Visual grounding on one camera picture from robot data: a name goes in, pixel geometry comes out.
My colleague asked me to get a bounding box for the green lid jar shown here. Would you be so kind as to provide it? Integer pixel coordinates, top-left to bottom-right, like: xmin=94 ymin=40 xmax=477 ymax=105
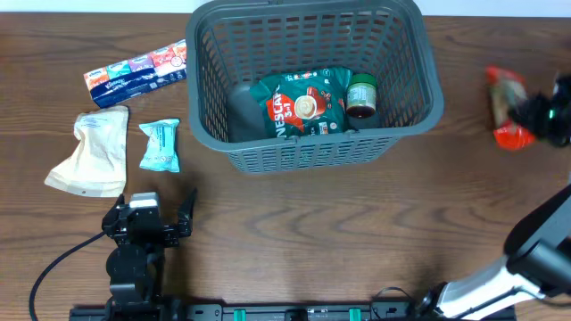
xmin=345 ymin=73 xmax=377 ymax=119

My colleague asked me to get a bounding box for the light blue snack packet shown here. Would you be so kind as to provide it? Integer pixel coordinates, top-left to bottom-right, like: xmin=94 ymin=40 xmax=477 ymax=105
xmin=139 ymin=119 xmax=180 ymax=173

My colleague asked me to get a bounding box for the green Nescafe coffee bag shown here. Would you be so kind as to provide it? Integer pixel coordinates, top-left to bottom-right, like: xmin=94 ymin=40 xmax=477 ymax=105
xmin=250 ymin=67 xmax=352 ymax=138

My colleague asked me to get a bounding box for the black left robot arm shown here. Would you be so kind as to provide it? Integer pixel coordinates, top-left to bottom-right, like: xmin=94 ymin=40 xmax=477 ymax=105
xmin=102 ymin=190 xmax=197 ymax=306

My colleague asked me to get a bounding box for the beige paper pouch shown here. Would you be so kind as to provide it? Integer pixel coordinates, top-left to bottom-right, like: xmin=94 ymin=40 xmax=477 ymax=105
xmin=45 ymin=105 xmax=129 ymax=198

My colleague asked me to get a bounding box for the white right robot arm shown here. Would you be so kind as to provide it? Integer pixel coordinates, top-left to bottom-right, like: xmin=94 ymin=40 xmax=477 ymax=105
xmin=415 ymin=74 xmax=570 ymax=320

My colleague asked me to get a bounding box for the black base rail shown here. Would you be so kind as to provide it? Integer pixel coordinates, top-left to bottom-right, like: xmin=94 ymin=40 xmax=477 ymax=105
xmin=69 ymin=297 xmax=518 ymax=321

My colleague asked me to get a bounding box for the red spaghetti packet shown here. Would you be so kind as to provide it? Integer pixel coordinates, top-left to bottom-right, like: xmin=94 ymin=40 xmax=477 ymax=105
xmin=485 ymin=66 xmax=535 ymax=151

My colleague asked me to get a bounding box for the Kleenex tissue multipack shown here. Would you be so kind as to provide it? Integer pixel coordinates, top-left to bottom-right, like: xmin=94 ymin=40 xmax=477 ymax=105
xmin=84 ymin=39 xmax=187 ymax=109

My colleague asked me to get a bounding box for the grey plastic basket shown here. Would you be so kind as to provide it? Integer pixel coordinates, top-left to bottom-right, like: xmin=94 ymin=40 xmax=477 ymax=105
xmin=186 ymin=0 xmax=444 ymax=173

